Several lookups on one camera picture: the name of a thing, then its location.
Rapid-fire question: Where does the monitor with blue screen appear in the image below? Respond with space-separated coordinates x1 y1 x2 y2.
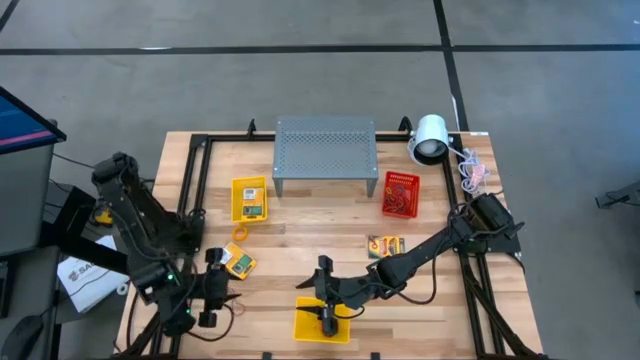
0 85 68 156

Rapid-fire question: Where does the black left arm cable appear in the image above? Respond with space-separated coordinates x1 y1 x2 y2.
185 302 236 344

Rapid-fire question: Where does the white cable bundle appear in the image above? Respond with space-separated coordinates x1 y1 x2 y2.
452 147 492 194

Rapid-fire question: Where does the black floor stand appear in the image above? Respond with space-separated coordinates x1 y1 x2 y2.
594 179 640 210

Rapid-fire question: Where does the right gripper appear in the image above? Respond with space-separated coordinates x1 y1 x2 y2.
294 254 375 338

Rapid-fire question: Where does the black stand bar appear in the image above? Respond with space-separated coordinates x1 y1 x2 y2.
38 219 131 277

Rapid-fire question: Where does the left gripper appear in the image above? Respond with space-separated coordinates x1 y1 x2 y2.
197 247 243 330

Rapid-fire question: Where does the black aluminium table frame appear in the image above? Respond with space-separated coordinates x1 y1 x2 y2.
117 117 551 360

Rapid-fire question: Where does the yellow Crayola crayon box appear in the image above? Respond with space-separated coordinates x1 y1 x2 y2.
241 186 266 220
219 241 258 281
367 235 406 260

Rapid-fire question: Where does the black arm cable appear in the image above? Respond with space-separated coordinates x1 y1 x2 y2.
394 239 440 306
185 302 236 344

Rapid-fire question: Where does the yellow cable with connector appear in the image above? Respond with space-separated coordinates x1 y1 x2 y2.
93 204 117 227

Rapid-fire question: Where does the red plastic basket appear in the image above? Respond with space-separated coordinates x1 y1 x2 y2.
381 170 421 220

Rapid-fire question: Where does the yellow rubber band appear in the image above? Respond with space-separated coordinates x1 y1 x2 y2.
385 189 409 214

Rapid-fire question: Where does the yellow plastic basket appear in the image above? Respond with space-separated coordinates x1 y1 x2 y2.
292 296 353 345
230 175 270 224

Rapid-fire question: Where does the grey perforated metal riser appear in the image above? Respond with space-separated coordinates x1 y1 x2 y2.
272 115 380 199

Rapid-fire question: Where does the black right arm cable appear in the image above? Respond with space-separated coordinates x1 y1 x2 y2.
394 239 440 306

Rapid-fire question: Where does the black computer mouse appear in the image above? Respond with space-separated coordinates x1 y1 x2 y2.
0 314 45 360

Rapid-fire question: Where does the white paper booklet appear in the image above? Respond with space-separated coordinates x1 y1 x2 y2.
56 234 132 315

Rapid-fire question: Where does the white spotlight lamp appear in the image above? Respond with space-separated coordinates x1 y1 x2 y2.
407 113 451 168

